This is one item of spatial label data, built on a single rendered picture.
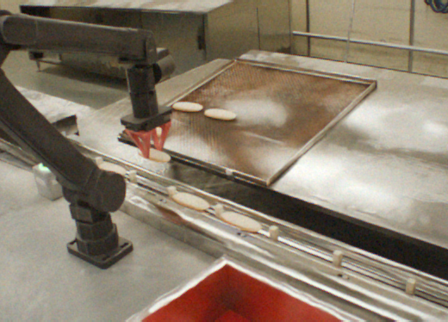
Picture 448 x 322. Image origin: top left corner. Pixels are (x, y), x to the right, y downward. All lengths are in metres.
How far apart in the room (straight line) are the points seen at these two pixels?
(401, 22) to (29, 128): 4.24
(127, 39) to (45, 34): 0.22
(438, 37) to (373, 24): 0.63
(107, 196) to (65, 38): 0.30
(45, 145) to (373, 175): 0.64
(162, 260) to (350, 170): 0.43
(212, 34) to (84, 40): 2.98
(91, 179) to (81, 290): 0.20
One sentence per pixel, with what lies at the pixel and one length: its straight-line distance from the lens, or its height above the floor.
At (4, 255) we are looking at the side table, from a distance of 1.15.
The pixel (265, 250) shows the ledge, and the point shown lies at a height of 0.86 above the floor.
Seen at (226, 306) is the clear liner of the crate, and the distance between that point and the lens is 0.85.
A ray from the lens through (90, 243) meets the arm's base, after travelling 1.02.
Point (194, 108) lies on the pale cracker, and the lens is 1.44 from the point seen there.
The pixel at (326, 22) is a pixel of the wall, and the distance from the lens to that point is 5.21.
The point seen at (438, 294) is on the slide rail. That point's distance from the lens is 0.88.
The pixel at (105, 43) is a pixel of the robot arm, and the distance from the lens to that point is 0.98.
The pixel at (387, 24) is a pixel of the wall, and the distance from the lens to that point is 4.89.
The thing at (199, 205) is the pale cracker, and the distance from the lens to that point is 1.10.
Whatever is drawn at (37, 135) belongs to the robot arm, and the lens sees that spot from 0.86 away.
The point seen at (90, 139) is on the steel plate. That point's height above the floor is 0.82.
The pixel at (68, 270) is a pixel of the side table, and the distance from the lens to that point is 1.04.
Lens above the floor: 1.40
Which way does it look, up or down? 25 degrees down
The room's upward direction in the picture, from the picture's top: 5 degrees counter-clockwise
